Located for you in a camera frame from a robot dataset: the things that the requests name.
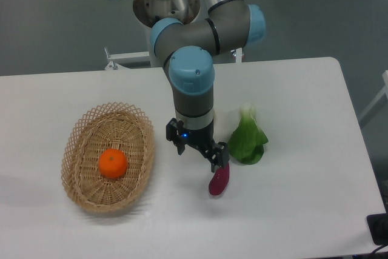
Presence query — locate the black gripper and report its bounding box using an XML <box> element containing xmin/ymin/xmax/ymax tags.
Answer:
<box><xmin>166</xmin><ymin>118</ymin><xmax>230</xmax><ymax>173</ymax></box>

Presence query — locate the orange fruit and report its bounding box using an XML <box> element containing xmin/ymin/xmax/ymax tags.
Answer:
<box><xmin>98</xmin><ymin>149</ymin><xmax>128</xmax><ymax>179</ymax></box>

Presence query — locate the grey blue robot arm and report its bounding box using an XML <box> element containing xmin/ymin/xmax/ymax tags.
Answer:
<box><xmin>133</xmin><ymin>0</ymin><xmax>266</xmax><ymax>169</ymax></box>

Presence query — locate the woven wicker basket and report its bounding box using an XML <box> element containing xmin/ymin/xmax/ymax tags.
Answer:
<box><xmin>61</xmin><ymin>103</ymin><xmax>155</xmax><ymax>213</ymax></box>

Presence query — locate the purple sweet potato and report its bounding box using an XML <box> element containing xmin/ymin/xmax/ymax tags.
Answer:
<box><xmin>209</xmin><ymin>164</ymin><xmax>230</xmax><ymax>196</ymax></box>

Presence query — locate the green bok choy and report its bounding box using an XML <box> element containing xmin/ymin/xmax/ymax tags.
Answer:
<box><xmin>228</xmin><ymin>104</ymin><xmax>269</xmax><ymax>165</ymax></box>

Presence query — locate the black device at table corner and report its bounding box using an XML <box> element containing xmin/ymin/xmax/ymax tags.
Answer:
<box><xmin>366</xmin><ymin>213</ymin><xmax>387</xmax><ymax>246</ymax></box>

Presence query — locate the white right mounting bracket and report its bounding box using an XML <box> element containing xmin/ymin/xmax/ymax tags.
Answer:
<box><xmin>231</xmin><ymin>48</ymin><xmax>244</xmax><ymax>63</ymax></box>

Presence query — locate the white mounting bracket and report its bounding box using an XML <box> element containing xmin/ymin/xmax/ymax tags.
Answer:
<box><xmin>104</xmin><ymin>47</ymin><xmax>151</xmax><ymax>70</ymax></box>
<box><xmin>231</xmin><ymin>48</ymin><xmax>244</xmax><ymax>63</ymax></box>

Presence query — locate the white left mounting bracket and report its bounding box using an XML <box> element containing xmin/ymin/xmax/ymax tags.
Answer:
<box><xmin>104</xmin><ymin>47</ymin><xmax>151</xmax><ymax>70</ymax></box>

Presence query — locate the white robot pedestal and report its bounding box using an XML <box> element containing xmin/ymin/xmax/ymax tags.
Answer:
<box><xmin>133</xmin><ymin>0</ymin><xmax>201</xmax><ymax>67</ymax></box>

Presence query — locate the white frame at right edge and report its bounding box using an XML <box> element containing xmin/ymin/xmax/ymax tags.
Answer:
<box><xmin>358</xmin><ymin>70</ymin><xmax>387</xmax><ymax>128</ymax></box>

